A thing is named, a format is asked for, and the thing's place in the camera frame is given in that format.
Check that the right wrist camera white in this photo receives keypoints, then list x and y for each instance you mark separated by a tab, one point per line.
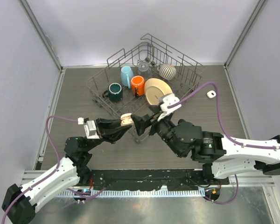
168	104

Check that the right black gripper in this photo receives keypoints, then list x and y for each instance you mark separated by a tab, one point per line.
141	123

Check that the aluminium frame post left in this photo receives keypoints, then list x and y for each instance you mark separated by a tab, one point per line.
43	37

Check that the beige plate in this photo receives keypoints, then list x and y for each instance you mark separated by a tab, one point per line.
155	89

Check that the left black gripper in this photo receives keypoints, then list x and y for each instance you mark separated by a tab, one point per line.
107	130

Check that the striped ceramic mug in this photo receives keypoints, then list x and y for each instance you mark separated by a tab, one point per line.
167	71

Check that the light blue mug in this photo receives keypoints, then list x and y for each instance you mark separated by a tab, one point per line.
126	76

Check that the dark green mug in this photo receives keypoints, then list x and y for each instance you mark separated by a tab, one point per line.
114	92

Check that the aluminium frame rail front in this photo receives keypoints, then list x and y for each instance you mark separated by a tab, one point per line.
249	179

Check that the aluminium frame post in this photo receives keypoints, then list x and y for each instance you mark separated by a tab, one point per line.
247	27
43	37

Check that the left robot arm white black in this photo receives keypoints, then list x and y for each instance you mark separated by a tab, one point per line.
21	203

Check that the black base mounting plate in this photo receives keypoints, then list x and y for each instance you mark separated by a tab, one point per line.
149	179

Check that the orange mug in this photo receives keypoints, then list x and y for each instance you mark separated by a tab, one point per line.
138	86

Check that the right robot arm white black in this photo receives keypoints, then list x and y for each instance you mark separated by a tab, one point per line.
220	155

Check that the aluminium frame post right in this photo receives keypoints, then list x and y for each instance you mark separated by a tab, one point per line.
247	27

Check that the white earbud charging case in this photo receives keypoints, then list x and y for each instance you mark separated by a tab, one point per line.
211	94

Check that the grey wire dish rack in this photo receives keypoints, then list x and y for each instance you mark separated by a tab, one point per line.
155	52

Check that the white slotted cable duct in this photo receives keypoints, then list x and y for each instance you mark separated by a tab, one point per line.
163	192

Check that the clear glass cup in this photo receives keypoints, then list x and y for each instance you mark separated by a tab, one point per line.
144	70

